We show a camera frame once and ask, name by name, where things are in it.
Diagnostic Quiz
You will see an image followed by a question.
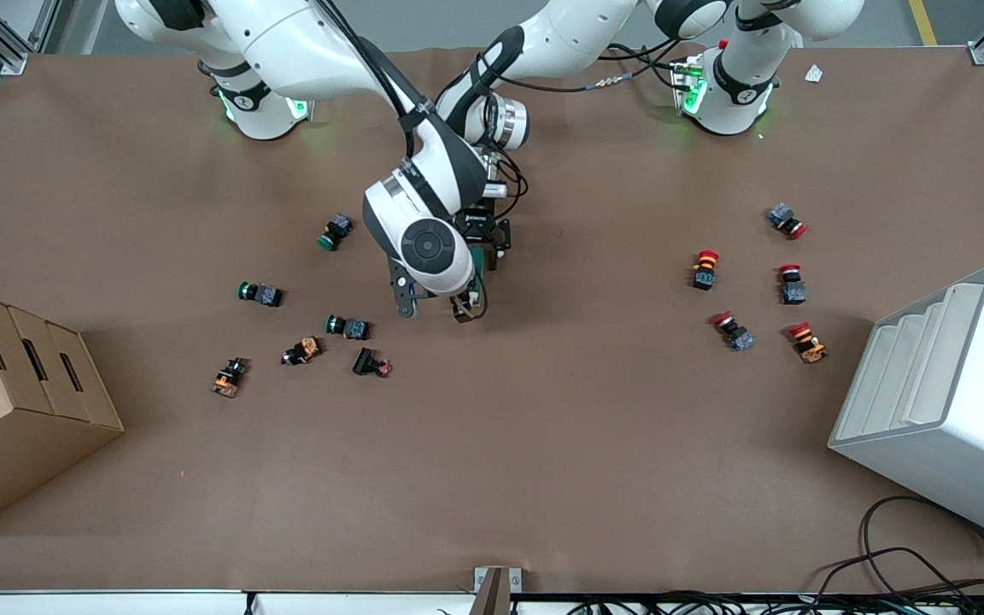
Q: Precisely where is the black switch with red lamp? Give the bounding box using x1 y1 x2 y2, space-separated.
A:
352 347 393 378

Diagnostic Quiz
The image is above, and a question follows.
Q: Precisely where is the red mushroom button orange block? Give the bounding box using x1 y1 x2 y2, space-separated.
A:
691 249 721 292
788 321 829 365

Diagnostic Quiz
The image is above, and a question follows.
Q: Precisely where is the black looped cable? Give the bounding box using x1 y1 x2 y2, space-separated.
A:
859 495 984 599

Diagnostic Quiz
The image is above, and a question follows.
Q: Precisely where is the brown table cover sheet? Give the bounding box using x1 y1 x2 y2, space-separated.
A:
0 43 984 596

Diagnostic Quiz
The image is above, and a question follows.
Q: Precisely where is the white slotted storage rack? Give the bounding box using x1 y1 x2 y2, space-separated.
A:
827 264 984 549

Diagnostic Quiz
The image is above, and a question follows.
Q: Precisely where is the red mushroom button grey block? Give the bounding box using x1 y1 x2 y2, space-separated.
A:
778 264 808 306
767 202 809 241
712 311 755 353

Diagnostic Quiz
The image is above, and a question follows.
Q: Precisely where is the green push button switch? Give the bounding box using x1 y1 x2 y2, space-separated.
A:
237 281 284 308
317 214 354 252
325 314 371 341

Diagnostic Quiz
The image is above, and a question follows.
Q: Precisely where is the black orange selector switch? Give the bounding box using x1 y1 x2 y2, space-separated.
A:
211 357 249 399
281 337 324 367

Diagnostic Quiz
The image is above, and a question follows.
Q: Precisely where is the black cable bundle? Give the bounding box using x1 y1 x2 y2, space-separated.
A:
569 547 984 615

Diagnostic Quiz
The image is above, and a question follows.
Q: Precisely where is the metal bracket on table edge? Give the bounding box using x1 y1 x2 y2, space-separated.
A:
473 566 523 615

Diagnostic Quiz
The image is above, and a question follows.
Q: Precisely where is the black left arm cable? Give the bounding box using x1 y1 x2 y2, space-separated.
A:
479 43 689 221

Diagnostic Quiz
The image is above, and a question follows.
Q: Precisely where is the brown cardboard box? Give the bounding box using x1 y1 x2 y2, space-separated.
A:
0 285 126 537

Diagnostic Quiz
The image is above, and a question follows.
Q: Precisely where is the black base power cable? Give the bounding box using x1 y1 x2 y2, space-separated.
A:
607 41 685 91

